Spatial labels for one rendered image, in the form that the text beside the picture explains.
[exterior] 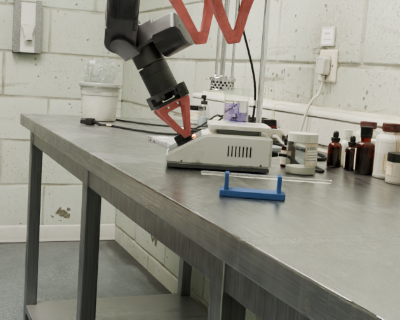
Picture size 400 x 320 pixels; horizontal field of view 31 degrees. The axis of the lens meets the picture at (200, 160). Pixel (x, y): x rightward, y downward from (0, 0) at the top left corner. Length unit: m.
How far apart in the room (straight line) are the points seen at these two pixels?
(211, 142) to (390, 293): 0.74
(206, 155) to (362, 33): 0.65
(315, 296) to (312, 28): 1.44
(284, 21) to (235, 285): 1.38
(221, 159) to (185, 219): 0.39
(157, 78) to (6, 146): 2.45
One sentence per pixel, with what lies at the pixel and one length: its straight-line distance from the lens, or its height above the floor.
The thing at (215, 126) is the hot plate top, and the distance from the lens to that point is 1.35.
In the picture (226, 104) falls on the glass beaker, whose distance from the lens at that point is 1.40.
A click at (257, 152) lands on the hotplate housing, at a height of 0.79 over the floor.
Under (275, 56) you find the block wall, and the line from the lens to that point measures 2.23.
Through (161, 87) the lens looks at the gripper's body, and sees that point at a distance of 1.35.
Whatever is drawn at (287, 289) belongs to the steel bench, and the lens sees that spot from 0.73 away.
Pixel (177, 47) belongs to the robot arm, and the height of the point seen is 0.98.
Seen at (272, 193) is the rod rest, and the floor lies 0.76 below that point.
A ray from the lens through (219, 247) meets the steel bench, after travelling 0.88.
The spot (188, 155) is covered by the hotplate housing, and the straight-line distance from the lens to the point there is 1.35.
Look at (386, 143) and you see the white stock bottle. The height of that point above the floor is 0.82.
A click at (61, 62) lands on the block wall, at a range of 3.77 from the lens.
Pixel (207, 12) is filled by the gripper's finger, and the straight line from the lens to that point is 0.88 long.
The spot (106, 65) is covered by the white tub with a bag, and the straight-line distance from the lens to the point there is 2.36.
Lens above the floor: 0.94
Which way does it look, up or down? 7 degrees down
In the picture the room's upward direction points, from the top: 4 degrees clockwise
